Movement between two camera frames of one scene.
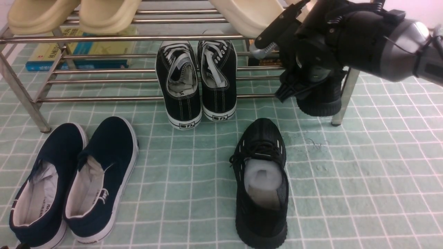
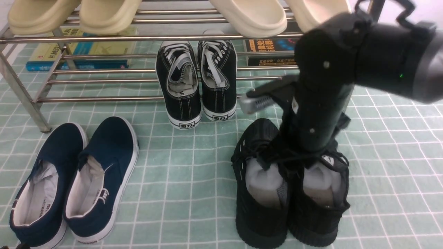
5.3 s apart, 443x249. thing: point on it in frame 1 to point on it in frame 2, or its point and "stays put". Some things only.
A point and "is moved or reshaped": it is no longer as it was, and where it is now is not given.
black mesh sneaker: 261,188 stays put
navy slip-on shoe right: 106,165 stays put
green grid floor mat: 376,182 stays put
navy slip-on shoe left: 38,215 stays put
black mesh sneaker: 324,99 is moved or reshaped
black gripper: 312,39 to 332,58
